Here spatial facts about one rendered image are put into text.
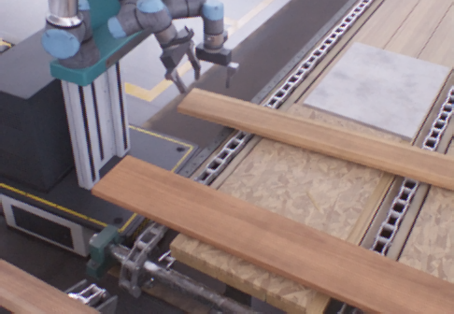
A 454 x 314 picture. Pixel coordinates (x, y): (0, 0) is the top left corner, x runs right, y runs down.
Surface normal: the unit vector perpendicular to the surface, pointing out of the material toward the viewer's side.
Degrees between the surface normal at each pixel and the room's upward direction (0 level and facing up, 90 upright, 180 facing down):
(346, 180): 0
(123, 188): 0
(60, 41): 98
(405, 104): 0
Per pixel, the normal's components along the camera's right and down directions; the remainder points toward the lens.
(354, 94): 0.03, -0.80
